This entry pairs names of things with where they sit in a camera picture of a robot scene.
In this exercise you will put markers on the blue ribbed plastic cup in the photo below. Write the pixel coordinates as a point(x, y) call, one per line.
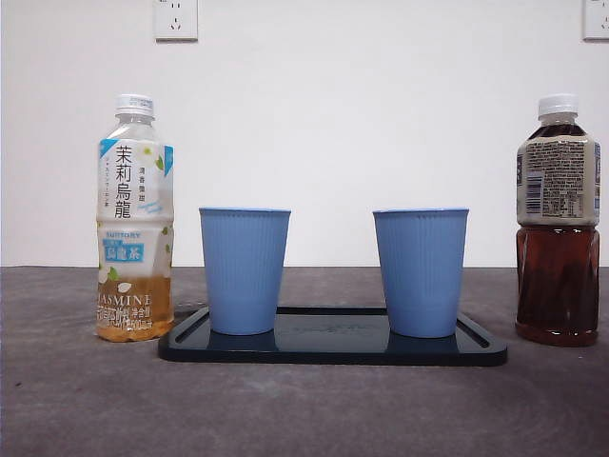
point(243, 271)
point(421, 273)

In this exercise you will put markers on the dark tea bottle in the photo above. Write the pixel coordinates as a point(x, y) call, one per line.
point(556, 281)

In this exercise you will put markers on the white wall socket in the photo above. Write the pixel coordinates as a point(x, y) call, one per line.
point(176, 19)
point(597, 19)

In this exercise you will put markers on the dark rectangular tray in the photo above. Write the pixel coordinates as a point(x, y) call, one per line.
point(333, 345)

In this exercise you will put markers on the jasmine oolong tea bottle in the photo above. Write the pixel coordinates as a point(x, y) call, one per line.
point(135, 266)

